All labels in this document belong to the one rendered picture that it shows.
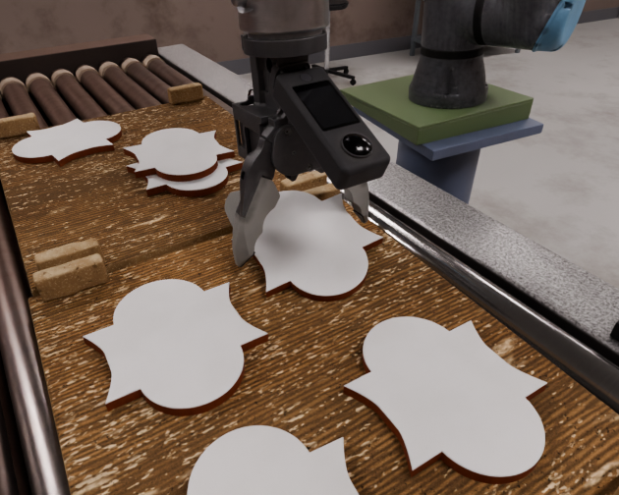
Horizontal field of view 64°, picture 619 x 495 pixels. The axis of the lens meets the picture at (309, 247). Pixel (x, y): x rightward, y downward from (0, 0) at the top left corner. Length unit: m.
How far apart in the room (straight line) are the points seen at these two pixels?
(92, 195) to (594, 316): 0.57
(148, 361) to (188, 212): 0.23
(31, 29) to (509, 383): 3.76
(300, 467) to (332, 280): 0.18
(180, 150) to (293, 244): 0.27
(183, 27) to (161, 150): 3.39
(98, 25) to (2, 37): 0.59
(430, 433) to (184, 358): 0.19
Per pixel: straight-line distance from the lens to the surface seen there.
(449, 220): 0.62
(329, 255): 0.48
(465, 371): 0.40
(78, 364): 0.44
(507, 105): 1.03
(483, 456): 0.36
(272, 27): 0.42
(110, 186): 0.68
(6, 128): 0.88
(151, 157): 0.69
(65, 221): 0.62
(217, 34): 4.15
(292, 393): 0.39
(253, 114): 0.45
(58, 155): 0.76
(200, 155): 0.68
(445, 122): 0.94
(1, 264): 0.62
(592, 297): 0.57
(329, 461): 0.35
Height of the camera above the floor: 1.24
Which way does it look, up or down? 36 degrees down
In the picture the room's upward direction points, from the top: straight up
